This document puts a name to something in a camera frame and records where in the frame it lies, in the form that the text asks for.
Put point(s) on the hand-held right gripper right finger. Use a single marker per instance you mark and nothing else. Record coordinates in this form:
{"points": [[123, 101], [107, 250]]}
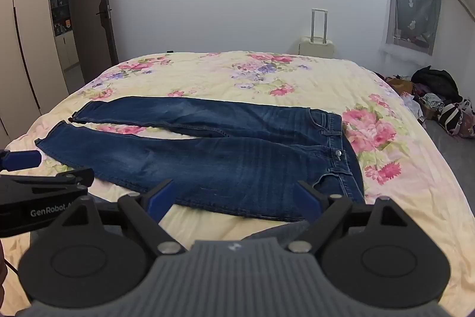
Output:
{"points": [[310, 202]]}

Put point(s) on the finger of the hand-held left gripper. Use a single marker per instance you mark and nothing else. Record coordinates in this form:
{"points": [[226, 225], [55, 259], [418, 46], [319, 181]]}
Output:
{"points": [[55, 179], [22, 160]]}

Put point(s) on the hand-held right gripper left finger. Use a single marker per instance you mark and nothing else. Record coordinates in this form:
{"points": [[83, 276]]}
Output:
{"points": [[164, 200]]}

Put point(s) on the blue denim pants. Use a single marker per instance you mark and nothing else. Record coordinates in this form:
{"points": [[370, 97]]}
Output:
{"points": [[222, 161]]}

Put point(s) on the beige wardrobe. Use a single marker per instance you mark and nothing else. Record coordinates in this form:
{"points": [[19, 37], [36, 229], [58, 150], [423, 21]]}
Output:
{"points": [[26, 42]]}

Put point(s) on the floral bed blanket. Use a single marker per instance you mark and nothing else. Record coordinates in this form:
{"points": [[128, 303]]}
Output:
{"points": [[230, 75]]}

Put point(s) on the dark brown door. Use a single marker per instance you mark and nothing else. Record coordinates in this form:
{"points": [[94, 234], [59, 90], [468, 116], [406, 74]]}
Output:
{"points": [[91, 23]]}

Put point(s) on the cream suitcase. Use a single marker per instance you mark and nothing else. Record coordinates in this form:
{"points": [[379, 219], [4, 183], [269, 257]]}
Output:
{"points": [[317, 46]]}

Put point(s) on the cluttered shelf cabinet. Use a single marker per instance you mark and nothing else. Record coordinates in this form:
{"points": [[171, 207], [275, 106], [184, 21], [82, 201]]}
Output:
{"points": [[59, 5]]}

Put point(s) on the striped bag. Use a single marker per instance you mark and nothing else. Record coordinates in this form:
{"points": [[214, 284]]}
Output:
{"points": [[451, 116]]}

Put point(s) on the grey printed window curtain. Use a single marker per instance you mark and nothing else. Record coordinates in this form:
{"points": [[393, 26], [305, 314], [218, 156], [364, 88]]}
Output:
{"points": [[412, 5]]}

